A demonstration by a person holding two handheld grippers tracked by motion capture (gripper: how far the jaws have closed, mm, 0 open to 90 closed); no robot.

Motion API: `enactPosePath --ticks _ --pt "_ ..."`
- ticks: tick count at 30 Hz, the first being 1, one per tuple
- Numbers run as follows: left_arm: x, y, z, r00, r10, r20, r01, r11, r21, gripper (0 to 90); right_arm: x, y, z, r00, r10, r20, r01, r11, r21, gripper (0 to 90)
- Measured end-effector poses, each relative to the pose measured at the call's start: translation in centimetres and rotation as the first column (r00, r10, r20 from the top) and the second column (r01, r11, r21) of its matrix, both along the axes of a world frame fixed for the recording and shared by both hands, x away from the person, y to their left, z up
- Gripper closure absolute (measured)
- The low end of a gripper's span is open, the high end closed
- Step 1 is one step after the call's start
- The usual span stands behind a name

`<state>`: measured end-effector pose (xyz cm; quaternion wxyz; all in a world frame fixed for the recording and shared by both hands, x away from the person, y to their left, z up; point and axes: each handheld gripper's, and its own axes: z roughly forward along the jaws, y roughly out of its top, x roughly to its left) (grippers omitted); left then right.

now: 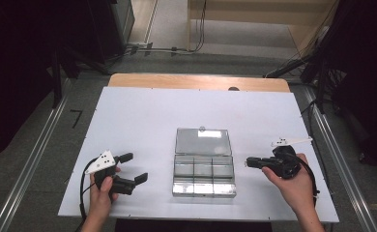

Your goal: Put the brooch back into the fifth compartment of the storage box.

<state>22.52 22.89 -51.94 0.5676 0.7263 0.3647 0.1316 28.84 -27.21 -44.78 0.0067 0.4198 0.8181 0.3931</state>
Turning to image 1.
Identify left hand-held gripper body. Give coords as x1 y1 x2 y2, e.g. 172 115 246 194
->
84 150 136 196

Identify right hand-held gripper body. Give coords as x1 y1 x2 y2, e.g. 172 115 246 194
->
258 137 313 180

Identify clear plastic compartment box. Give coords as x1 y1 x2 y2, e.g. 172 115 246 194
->
171 127 238 198

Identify person's right hand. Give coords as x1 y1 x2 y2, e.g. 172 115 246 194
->
262 154 316 215

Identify person's left hand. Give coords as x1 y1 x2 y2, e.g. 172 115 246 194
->
88 177 120 220

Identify white board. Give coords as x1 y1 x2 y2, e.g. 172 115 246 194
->
57 86 340 223

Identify black metal stand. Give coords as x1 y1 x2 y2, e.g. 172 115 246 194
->
49 44 112 109
263 54 330 114

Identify wooden table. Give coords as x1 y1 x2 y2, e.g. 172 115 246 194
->
107 72 291 94

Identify black curtain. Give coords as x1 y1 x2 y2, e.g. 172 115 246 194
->
0 0 113 166
321 0 377 172

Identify grey cabinet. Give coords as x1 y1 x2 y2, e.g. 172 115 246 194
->
110 0 136 50

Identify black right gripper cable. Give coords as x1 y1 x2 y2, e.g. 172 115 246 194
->
289 154 321 208

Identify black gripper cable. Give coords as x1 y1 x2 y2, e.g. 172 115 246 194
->
78 158 100 227
289 154 321 208

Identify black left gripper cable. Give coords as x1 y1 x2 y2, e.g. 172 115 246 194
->
78 158 100 227

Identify black cable beside table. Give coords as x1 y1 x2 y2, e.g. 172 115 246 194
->
301 100 321 153

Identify metal floor rail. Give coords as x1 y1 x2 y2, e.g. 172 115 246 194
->
0 76 73 232
302 86 377 232

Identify white floor cable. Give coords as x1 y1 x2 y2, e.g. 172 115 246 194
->
125 42 192 56

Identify hanging black cables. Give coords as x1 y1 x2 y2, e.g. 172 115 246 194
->
192 0 209 53

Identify light wooden shelf frame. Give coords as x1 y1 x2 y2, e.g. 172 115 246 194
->
186 0 339 56

